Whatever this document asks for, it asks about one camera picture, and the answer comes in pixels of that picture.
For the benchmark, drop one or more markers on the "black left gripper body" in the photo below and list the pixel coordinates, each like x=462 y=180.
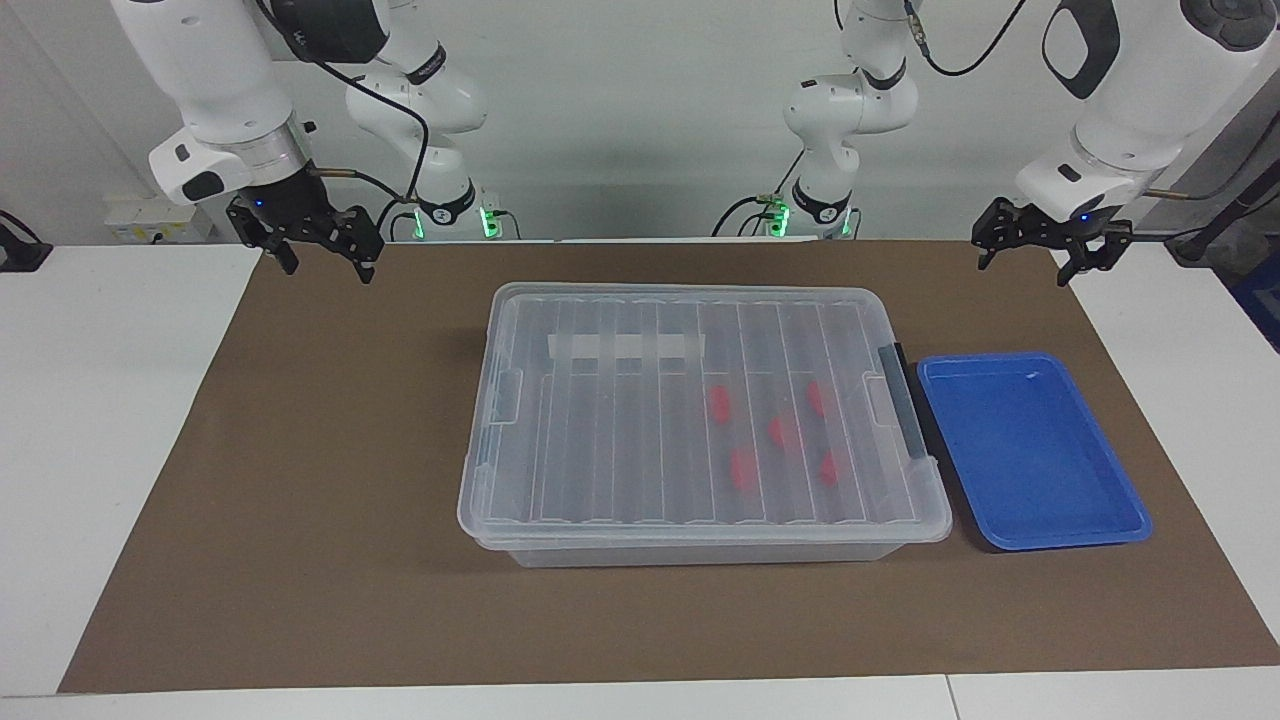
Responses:
x=1060 y=226

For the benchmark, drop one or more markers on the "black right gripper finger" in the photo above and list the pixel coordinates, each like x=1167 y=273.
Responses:
x=258 y=228
x=366 y=240

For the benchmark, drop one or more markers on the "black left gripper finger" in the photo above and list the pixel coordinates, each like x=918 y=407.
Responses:
x=1095 y=255
x=998 y=225

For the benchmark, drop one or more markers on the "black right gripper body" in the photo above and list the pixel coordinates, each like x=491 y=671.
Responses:
x=290 y=205

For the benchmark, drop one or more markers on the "red block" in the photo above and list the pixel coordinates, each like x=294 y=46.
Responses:
x=783 y=430
x=830 y=466
x=742 y=467
x=718 y=402
x=818 y=397

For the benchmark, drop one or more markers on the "clear ribbed plastic lid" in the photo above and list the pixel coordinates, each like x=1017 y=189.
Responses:
x=620 y=450

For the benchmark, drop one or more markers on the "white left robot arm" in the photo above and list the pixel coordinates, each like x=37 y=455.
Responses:
x=1140 y=90

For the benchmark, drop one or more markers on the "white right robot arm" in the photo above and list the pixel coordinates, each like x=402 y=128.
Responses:
x=220 y=80

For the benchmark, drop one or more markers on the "black box latch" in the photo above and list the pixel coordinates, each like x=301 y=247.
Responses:
x=903 y=400

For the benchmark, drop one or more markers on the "blue plastic tray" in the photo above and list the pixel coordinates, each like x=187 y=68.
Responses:
x=1030 y=450

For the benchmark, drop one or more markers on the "clear plastic storage box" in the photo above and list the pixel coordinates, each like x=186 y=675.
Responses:
x=700 y=554

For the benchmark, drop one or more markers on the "black stand pole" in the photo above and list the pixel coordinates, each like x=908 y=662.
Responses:
x=1215 y=225

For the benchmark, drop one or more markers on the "blue crate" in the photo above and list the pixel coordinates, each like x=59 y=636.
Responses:
x=1262 y=300

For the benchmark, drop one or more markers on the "brown table mat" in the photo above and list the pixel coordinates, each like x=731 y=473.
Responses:
x=300 y=500

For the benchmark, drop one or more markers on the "white tape label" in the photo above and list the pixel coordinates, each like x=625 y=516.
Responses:
x=625 y=347

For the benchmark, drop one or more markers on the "white wall socket strip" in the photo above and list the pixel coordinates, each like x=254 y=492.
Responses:
x=150 y=218

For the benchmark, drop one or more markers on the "black clamp mount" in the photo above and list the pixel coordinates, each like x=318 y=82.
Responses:
x=20 y=255

